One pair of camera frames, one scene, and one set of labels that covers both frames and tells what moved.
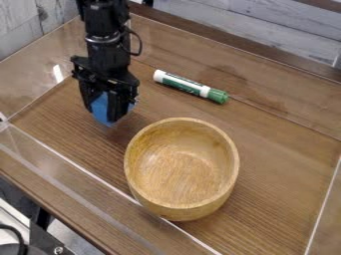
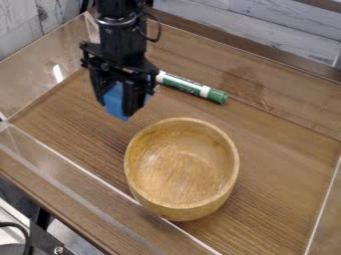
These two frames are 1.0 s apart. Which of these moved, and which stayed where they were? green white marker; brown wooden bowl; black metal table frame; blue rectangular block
Moved: blue rectangular block
Stayed: green white marker; brown wooden bowl; black metal table frame
